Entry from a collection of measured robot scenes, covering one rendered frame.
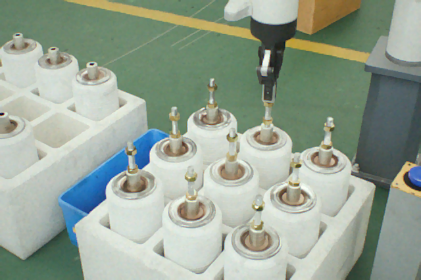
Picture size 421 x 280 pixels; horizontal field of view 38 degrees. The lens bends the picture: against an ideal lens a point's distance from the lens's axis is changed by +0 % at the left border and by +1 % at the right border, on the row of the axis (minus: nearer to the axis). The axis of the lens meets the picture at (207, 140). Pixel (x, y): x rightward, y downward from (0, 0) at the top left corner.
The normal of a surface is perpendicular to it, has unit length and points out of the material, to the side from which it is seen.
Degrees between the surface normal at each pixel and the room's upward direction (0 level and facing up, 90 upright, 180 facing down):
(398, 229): 90
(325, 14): 90
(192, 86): 0
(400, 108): 90
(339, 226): 0
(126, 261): 90
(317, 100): 0
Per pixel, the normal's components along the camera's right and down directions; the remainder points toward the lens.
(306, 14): -0.71, 0.42
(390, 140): -0.43, 0.54
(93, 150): 0.81, 0.34
